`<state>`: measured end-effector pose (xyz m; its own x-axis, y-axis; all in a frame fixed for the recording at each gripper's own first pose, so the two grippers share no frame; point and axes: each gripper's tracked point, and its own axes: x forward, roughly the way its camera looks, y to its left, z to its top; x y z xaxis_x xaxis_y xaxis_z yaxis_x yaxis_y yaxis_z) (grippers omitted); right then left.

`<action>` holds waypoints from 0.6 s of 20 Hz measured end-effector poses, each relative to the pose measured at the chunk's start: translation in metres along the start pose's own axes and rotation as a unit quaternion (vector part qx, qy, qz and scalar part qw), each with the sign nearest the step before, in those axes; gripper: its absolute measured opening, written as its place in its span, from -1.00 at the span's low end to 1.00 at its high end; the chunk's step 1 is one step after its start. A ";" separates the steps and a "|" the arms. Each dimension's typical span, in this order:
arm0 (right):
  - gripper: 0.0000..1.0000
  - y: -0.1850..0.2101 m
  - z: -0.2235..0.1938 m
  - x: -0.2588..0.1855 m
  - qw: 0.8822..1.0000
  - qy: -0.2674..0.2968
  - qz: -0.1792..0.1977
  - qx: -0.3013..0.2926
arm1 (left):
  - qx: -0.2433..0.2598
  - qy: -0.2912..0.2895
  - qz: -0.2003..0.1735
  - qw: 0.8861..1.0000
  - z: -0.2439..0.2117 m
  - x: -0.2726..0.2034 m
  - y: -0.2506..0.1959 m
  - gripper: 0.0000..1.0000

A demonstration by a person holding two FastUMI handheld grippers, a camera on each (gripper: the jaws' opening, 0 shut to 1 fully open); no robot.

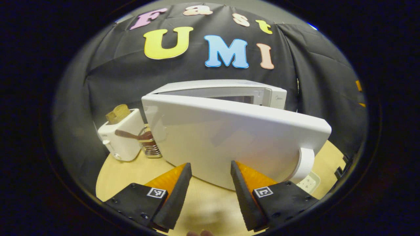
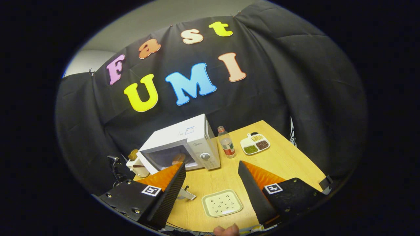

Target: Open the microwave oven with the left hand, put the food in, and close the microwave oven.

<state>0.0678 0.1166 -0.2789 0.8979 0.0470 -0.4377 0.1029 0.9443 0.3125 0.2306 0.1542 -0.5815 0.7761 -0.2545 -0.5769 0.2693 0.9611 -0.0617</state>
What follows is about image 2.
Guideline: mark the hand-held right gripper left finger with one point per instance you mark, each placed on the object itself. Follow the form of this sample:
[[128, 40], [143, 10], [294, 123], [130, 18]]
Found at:
[[170, 196]]

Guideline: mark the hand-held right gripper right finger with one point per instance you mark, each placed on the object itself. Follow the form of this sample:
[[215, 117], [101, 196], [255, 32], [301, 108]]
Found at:
[[254, 196]]

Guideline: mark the crumb-coated cream bun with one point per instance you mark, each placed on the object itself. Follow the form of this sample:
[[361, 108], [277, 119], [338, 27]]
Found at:
[[178, 159]]

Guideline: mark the white microwave oven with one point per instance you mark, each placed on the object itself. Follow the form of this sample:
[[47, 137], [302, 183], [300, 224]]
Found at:
[[177, 137]]

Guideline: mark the pale green square plate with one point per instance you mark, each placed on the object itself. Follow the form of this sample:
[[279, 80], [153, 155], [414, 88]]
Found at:
[[222, 203]]

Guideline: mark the white toaster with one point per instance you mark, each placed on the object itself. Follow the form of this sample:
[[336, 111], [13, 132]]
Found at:
[[139, 168]]

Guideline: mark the white divided dish of beans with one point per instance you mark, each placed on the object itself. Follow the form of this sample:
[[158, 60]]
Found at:
[[254, 144]]

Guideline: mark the brown bread slice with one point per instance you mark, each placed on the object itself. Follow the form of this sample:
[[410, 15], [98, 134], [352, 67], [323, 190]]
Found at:
[[133, 154]]

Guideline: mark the clear bottle red label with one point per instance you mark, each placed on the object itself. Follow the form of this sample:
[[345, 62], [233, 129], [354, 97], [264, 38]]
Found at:
[[227, 146]]

